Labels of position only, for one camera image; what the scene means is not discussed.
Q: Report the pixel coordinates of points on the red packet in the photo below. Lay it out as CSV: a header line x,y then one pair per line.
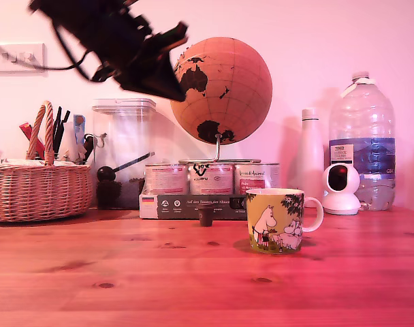
x,y
27,132

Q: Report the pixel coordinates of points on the clear plastic lidded container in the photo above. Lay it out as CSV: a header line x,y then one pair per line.
x,y
125,136

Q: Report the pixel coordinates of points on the white wall light switch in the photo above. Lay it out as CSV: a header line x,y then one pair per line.
x,y
19,66

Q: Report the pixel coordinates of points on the large clear water bottle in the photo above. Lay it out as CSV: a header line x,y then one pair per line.
x,y
363,119

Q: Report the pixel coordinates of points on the white metal bottle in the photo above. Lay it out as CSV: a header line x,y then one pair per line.
x,y
310,153

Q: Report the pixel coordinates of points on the dark grey cardboard tray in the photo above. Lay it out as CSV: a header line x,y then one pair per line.
x,y
179,204

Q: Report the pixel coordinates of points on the dark brown container contents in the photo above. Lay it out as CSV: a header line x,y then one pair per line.
x,y
109,194

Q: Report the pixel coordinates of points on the cork globe on metal stand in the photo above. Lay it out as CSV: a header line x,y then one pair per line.
x,y
234,88

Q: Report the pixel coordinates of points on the blue and white sachet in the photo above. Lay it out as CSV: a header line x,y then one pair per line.
x,y
79,131

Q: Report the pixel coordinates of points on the dark brown coffee capsule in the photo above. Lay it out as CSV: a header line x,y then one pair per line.
x,y
205,218

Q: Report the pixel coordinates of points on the small white round camera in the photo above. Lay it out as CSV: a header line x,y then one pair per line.
x,y
340,201

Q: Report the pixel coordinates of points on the tin can black triangle mark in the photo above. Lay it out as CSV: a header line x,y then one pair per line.
x,y
211,180

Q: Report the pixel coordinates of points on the tin can pink text label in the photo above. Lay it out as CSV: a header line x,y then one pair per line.
x,y
167,178

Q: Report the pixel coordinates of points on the yellow cartoon print mug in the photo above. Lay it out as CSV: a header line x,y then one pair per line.
x,y
275,221

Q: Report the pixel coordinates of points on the black pen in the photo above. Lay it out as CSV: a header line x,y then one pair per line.
x,y
62,129
57,129

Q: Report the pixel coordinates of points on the tin can red label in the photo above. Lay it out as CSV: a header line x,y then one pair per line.
x,y
258,177

